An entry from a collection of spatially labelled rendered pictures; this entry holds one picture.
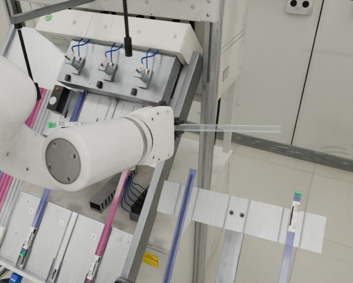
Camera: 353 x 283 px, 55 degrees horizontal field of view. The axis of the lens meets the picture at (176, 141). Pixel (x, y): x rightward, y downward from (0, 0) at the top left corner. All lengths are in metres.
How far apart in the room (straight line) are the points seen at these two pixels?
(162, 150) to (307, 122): 2.05
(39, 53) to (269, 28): 1.60
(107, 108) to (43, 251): 0.43
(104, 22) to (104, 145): 0.61
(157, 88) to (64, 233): 0.46
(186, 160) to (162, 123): 0.93
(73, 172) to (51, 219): 0.59
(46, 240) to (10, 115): 0.67
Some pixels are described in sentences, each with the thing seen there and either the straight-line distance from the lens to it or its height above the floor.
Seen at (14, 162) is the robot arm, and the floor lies 1.25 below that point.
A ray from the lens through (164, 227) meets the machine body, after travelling 1.23.
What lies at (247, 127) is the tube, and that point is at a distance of 0.69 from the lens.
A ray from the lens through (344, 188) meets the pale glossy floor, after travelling 2.59.
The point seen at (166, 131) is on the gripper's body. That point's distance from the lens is 0.62.
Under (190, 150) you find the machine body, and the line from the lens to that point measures 1.59.
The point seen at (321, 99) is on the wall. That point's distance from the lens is 2.52.
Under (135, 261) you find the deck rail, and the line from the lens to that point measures 0.91.
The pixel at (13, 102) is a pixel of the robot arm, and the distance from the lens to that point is 0.40.
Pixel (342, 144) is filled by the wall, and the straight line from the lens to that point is 2.66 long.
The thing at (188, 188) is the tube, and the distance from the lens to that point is 0.74.
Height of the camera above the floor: 1.53
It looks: 33 degrees down
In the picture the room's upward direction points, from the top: straight up
